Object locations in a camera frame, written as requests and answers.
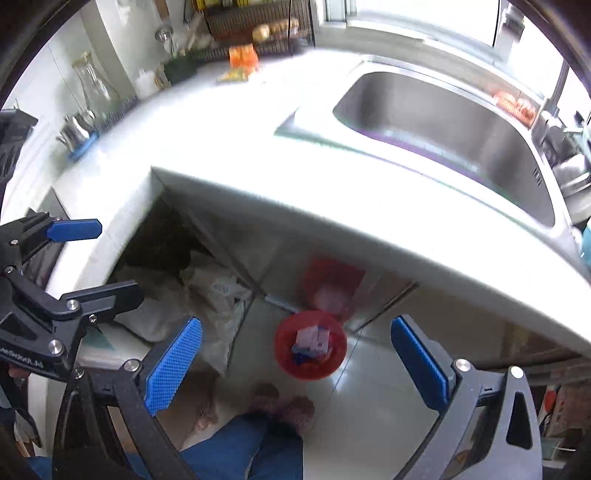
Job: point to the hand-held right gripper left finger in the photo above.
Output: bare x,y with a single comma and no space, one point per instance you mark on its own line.
173,364

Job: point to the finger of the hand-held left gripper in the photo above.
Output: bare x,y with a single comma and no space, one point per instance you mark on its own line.
106,297
74,230

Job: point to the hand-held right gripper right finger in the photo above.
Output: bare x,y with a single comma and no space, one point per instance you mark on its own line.
420,364

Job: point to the red plastic bin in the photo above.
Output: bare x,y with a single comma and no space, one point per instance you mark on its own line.
284,346

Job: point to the white plastic sacks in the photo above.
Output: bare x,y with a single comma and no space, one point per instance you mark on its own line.
207,295

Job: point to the blue saucer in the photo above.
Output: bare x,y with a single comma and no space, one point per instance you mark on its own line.
83,148

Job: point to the steel oil pot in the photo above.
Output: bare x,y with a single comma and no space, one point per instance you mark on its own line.
76,130

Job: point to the person's blue jeans leg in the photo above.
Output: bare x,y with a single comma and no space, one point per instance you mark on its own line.
244,452

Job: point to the pink fluffy slippers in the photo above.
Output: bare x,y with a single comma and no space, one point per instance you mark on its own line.
286,410

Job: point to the glass bottle yellow lid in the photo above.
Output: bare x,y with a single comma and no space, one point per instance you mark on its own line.
94,87

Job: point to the white lidded condiment pot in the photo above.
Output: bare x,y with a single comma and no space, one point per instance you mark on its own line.
145,85

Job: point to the dark green utensil cup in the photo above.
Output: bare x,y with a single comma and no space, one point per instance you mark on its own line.
180,69

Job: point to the white blue bowl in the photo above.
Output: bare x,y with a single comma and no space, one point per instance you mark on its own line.
586,240

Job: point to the steel strainer ladle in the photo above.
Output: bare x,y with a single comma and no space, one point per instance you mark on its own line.
164,34

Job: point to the yellow sachet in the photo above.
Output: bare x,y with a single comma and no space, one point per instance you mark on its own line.
233,75

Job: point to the stainless steel sink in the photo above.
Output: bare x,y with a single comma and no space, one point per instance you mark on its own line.
438,124

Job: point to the orange glass cup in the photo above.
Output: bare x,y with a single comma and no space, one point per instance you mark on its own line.
243,56

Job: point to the steel faucet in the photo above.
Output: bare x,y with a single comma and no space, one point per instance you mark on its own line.
549,124

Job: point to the ginger root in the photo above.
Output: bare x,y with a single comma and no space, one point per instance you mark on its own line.
263,32

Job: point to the orange cloth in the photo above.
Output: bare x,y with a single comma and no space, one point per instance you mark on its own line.
515,105

